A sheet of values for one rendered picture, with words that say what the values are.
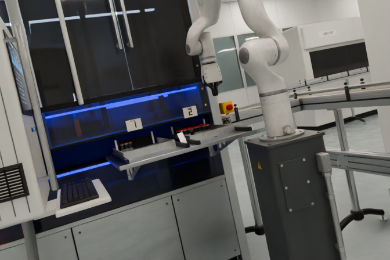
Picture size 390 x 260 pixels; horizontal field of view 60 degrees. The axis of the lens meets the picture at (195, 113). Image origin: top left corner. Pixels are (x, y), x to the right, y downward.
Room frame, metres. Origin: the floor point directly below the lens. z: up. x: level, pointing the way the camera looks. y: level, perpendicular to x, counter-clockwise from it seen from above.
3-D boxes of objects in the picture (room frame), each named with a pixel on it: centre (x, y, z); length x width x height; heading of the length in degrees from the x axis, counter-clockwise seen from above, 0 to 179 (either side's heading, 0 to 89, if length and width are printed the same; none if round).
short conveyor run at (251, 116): (2.34, -0.41, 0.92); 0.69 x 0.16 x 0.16; 112
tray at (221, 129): (1.90, -0.01, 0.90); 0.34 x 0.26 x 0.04; 22
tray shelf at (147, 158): (1.77, 0.12, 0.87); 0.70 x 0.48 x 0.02; 112
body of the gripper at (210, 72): (1.79, -0.13, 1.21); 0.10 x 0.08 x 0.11; 113
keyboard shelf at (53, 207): (1.41, 0.58, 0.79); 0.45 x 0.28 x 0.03; 21
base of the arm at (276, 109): (1.43, -0.34, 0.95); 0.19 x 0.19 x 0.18
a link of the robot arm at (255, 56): (1.41, -0.32, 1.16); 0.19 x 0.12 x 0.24; 121
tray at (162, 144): (1.77, 0.31, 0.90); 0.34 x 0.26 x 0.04; 22
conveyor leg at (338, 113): (2.19, -0.92, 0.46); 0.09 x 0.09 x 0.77; 22
